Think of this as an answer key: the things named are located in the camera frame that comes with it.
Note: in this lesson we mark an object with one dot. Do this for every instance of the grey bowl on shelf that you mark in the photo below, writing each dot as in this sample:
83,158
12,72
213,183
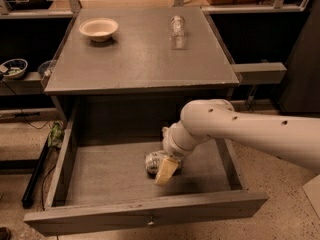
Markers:
46,68

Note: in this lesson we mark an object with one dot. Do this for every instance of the grey side shelf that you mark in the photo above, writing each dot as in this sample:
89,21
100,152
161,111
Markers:
29,84
260,73

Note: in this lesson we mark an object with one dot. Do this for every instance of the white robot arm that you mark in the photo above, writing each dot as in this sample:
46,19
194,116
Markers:
293,139

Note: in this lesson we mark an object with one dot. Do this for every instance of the black floor rail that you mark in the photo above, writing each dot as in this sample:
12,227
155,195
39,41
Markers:
27,199

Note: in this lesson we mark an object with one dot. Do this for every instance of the metal drawer knob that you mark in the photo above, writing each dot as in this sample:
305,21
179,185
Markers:
151,222

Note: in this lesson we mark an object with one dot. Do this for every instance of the blue patterned bowl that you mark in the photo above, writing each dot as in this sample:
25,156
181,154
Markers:
13,68

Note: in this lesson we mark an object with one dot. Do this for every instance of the grey side shelf right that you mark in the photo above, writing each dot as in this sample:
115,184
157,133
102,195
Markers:
260,73

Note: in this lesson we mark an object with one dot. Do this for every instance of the grey cabinet counter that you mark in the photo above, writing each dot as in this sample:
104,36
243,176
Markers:
140,57

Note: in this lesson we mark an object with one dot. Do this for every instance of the clear plastic bottle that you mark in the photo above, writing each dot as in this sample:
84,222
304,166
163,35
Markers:
177,32

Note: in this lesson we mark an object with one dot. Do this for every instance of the grey side shelf left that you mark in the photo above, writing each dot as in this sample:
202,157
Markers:
29,84

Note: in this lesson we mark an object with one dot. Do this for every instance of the open grey top drawer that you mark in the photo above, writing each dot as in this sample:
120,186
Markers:
100,182

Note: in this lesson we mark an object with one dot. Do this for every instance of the green chip bag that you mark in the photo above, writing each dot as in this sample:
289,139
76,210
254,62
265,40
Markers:
56,135

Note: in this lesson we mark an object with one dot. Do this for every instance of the beige paper bowl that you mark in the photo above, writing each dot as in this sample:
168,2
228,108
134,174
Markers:
99,29

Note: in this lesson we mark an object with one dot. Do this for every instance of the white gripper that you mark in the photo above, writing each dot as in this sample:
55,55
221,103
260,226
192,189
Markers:
171,145

